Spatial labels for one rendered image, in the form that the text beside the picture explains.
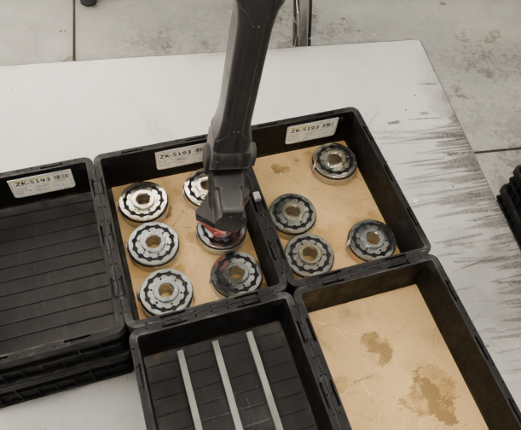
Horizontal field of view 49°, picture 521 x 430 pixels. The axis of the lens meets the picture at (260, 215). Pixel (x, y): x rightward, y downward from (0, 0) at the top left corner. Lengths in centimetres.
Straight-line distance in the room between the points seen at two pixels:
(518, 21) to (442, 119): 179
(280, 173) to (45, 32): 193
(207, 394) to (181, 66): 100
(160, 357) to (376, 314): 43
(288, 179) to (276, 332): 37
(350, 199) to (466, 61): 188
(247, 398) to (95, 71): 106
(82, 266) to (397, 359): 65
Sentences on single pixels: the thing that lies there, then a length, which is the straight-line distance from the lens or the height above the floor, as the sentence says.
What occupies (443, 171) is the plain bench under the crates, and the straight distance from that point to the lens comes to 161.
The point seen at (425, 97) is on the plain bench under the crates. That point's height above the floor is 70.
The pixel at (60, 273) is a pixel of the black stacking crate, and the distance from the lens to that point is 122.
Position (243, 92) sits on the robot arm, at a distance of 83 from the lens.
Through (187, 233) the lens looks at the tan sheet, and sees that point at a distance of 123.
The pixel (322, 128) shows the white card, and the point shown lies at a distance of 135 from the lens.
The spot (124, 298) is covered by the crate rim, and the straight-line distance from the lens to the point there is 106.
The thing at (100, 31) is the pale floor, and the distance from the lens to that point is 301.
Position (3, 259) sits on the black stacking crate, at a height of 83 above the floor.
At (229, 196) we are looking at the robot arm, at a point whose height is 108.
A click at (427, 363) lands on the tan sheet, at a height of 83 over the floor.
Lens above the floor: 188
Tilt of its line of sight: 57 degrees down
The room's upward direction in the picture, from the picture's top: 7 degrees clockwise
